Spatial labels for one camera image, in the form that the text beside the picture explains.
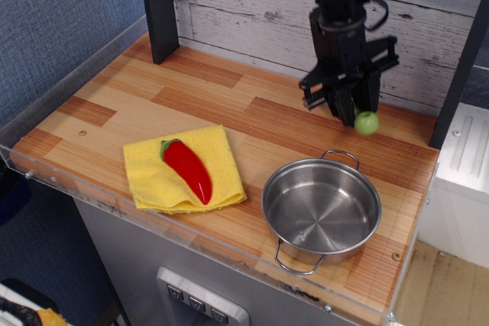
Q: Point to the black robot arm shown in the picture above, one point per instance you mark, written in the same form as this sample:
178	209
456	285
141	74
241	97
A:
348	12

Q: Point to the yellow object bottom left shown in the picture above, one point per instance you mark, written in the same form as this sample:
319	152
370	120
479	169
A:
48	317

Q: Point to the yellow folded cloth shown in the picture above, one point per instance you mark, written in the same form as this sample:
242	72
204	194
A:
154	186

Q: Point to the clear acrylic table guard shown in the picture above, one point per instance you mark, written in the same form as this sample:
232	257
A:
120	96

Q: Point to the grey cabinet with buttons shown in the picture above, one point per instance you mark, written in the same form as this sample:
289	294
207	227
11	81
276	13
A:
161	282

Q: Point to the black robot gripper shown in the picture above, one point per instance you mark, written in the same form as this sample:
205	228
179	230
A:
348	67

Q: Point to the white side appliance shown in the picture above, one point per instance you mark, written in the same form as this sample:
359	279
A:
454	218

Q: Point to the red toy chili pepper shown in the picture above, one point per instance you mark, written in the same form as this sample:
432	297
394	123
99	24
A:
188	166

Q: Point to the dark grey left post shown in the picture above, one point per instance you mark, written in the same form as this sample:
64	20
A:
162	28

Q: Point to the dark grey right post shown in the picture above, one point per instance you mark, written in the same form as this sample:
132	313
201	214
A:
460	78

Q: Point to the stainless steel pot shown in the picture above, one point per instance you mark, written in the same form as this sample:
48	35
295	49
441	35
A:
321	210

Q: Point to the green handled grey spatula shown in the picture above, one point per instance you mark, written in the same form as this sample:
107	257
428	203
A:
366	122

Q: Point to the dark grey post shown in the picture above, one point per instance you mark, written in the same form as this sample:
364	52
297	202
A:
162	28
460	78

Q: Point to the brass screw right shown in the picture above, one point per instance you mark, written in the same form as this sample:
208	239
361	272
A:
397	256

